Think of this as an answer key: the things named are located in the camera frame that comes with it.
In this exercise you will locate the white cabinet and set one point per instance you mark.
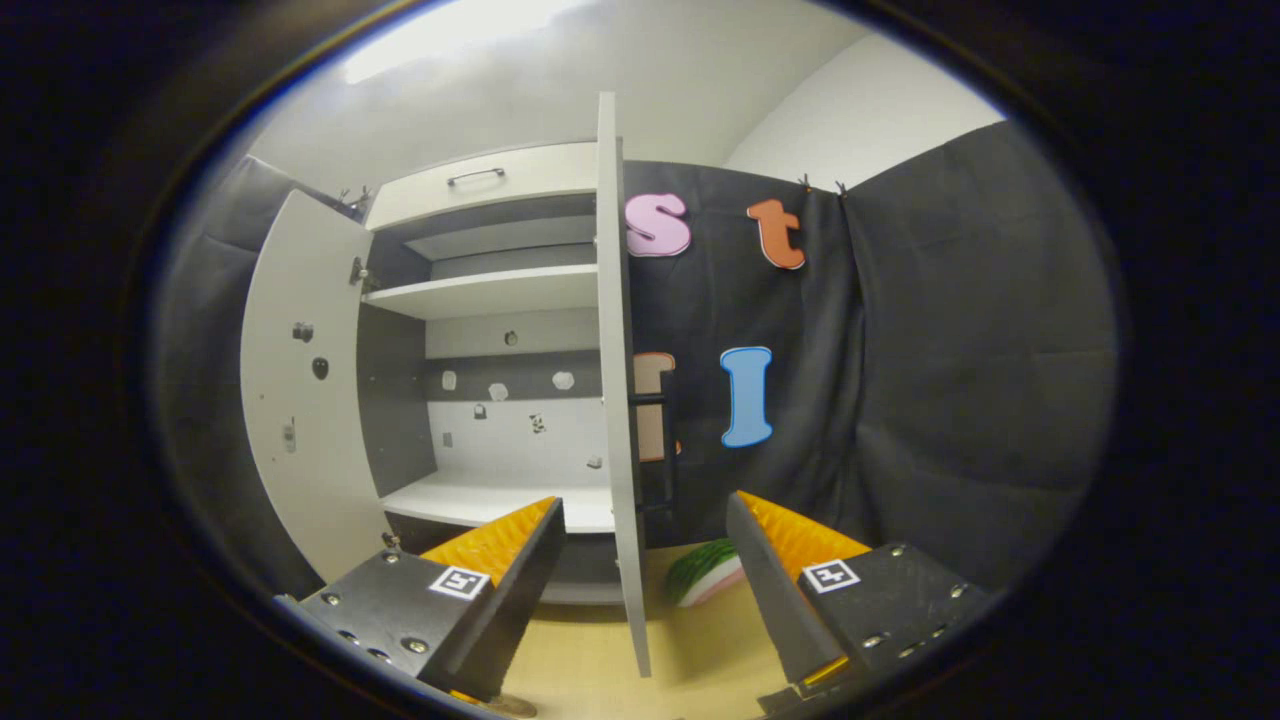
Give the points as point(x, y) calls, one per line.
point(500, 290)

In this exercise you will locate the white cabinet door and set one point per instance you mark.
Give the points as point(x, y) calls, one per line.
point(320, 480)
point(620, 400)

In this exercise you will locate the toy watermelon slice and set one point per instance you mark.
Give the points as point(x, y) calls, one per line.
point(700, 572)

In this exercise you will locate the round brown coaster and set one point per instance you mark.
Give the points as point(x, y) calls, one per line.
point(512, 707)

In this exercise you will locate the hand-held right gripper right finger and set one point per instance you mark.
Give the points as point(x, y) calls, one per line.
point(770, 590)

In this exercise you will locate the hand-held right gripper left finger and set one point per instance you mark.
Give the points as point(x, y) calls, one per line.
point(520, 590)

